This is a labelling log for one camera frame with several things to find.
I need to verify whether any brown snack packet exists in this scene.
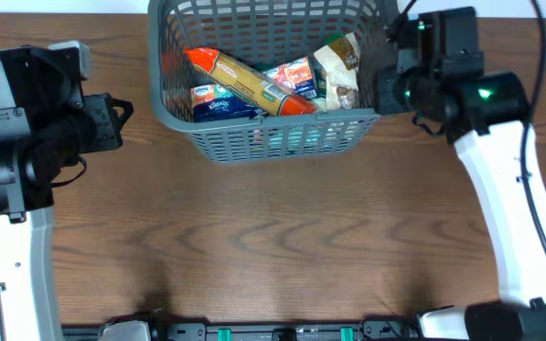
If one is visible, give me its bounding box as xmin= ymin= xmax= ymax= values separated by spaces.
xmin=314 ymin=33 xmax=361 ymax=111

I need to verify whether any blue Kleenex tissue multipack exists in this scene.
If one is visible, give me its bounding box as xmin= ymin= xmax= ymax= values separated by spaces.
xmin=191 ymin=54 xmax=318 ymax=122

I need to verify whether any orange quick cook spaghetti pack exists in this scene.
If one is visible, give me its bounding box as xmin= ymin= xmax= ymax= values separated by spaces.
xmin=184 ymin=47 xmax=318 ymax=117

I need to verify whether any grey plastic lattice basket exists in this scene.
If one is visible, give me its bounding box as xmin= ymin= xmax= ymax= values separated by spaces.
xmin=147 ymin=0 xmax=400 ymax=166

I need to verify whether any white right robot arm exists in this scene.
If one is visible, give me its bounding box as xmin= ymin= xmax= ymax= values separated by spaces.
xmin=361 ymin=45 xmax=546 ymax=340

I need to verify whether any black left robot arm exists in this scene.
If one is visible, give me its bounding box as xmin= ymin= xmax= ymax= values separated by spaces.
xmin=0 ymin=41 xmax=134 ymax=340

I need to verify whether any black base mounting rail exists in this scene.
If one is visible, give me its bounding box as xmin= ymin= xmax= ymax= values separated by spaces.
xmin=62 ymin=310 xmax=420 ymax=341

